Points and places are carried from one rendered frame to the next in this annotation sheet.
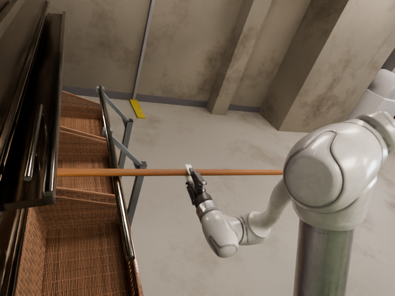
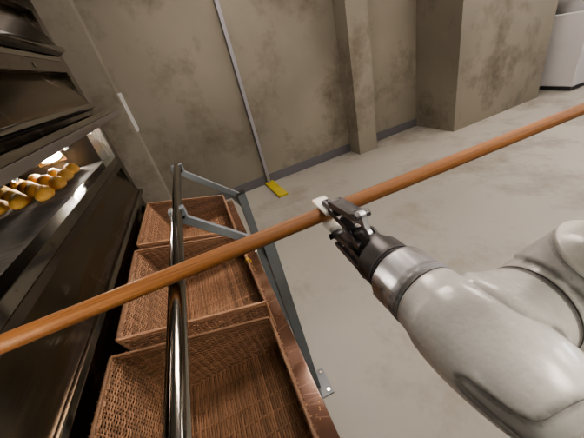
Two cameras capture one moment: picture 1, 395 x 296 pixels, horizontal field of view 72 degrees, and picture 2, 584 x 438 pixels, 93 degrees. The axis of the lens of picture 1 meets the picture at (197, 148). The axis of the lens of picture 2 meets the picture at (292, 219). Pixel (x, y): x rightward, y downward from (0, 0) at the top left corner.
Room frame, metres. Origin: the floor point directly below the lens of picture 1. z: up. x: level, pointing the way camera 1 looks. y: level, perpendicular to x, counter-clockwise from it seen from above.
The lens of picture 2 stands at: (0.52, -0.09, 1.48)
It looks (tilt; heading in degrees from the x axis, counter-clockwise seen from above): 31 degrees down; 18
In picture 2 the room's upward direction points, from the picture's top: 15 degrees counter-clockwise
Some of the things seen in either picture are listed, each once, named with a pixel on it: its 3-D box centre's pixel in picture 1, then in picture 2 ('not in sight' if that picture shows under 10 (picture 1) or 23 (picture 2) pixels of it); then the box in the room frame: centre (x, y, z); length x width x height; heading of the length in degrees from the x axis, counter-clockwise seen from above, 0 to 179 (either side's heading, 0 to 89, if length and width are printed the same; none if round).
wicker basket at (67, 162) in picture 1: (79, 168); (198, 285); (1.27, 0.65, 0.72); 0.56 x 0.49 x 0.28; 33
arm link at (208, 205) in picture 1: (208, 211); (408, 282); (0.80, -0.13, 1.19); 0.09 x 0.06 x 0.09; 123
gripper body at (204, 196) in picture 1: (201, 198); (374, 254); (0.86, -0.09, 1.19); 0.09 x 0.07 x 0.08; 33
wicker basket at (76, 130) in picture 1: (77, 120); (192, 225); (1.77, 0.96, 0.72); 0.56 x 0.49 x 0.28; 31
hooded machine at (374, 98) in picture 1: (373, 106); (576, 31); (6.27, -3.30, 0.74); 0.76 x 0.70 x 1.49; 125
